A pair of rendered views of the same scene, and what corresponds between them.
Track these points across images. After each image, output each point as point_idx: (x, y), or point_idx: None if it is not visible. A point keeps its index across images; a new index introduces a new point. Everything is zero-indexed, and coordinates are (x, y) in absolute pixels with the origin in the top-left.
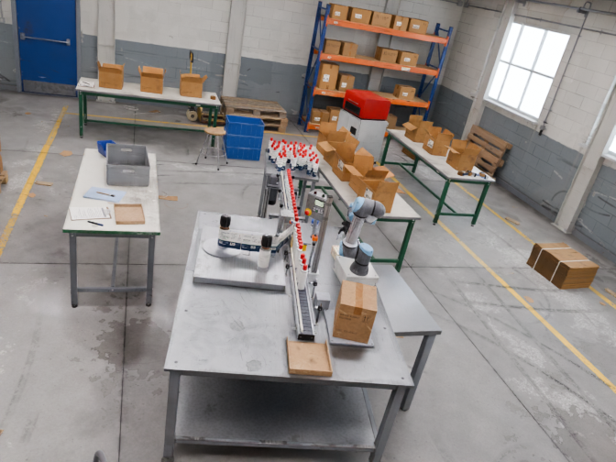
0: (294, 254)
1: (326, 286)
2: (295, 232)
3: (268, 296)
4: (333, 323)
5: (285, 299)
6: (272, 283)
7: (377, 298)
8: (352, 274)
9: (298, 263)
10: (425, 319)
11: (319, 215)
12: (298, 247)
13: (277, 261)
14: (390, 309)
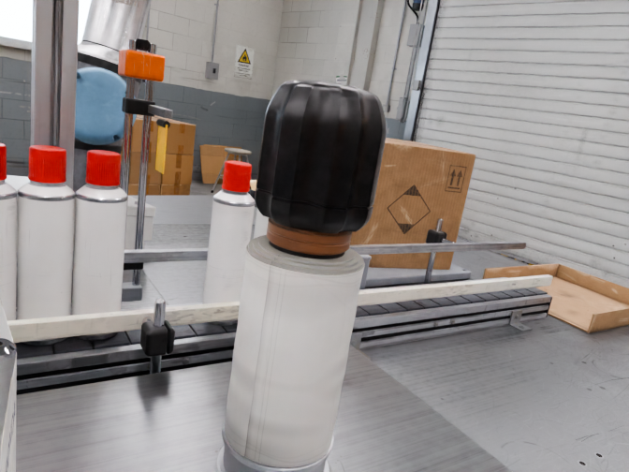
0: (5, 294)
1: (172, 287)
2: None
3: (460, 417)
4: (394, 269)
5: (400, 363)
6: (392, 381)
7: (164, 227)
8: (128, 200)
9: (247, 228)
10: (202, 199)
11: None
12: (70, 195)
13: (69, 416)
14: (203, 219)
